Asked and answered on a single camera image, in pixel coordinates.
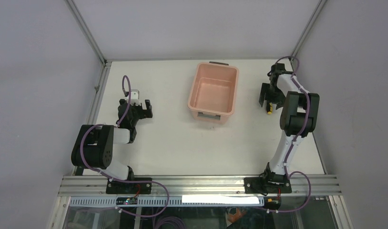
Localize black yellow screwdriver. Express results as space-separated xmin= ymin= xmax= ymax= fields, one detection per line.
xmin=266 ymin=103 xmax=273 ymax=115

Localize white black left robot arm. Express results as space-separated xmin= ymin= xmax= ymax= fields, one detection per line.
xmin=71 ymin=99 xmax=153 ymax=181

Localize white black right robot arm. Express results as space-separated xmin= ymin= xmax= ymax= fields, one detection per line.
xmin=259 ymin=63 xmax=320 ymax=187

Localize pink plastic bin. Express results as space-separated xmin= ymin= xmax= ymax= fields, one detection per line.
xmin=187 ymin=62 xmax=239 ymax=124

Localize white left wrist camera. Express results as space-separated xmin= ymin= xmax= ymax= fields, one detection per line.
xmin=128 ymin=89 xmax=142 ymax=106

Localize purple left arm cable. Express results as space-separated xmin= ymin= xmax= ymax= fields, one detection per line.
xmin=80 ymin=75 xmax=170 ymax=218

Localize aluminium left frame post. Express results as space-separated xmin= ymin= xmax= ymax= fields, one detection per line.
xmin=64 ymin=0 xmax=107 ymax=66

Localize aluminium frame post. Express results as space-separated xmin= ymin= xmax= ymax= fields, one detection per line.
xmin=64 ymin=0 xmax=107 ymax=66
xmin=291 ymin=0 xmax=328 ymax=56

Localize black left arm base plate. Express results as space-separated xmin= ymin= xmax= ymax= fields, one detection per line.
xmin=105 ymin=177 xmax=152 ymax=195

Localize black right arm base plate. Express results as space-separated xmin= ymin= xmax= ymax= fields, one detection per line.
xmin=244 ymin=177 xmax=292 ymax=196

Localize aluminium front rail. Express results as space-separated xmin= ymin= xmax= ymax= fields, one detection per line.
xmin=58 ymin=175 xmax=343 ymax=197

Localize aluminium right frame post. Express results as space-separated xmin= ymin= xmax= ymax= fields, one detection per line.
xmin=291 ymin=0 xmax=328 ymax=56

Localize white slotted cable duct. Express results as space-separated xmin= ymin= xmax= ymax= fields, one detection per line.
xmin=70 ymin=195 xmax=264 ymax=208

